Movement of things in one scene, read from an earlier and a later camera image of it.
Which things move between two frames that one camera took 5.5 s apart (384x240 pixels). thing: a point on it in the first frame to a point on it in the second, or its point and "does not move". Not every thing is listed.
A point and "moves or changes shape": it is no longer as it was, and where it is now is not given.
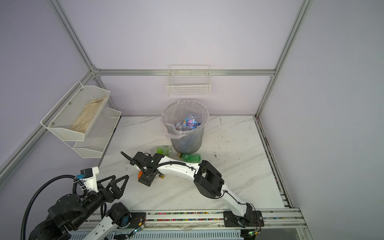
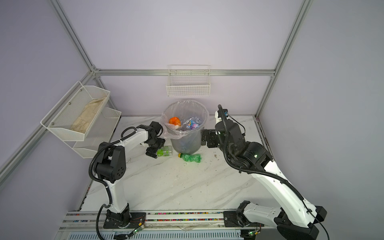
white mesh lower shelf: [98, 137] does not move
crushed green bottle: [192, 158] does not move
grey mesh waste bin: [189, 141] does not move
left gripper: [108, 196] to [153, 152]
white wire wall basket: [188, 80] does not move
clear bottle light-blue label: [191, 122] moves or changes shape
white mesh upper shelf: [76, 115] does not move
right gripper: [148, 179] to [208, 133]
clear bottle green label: [164, 150] does not move
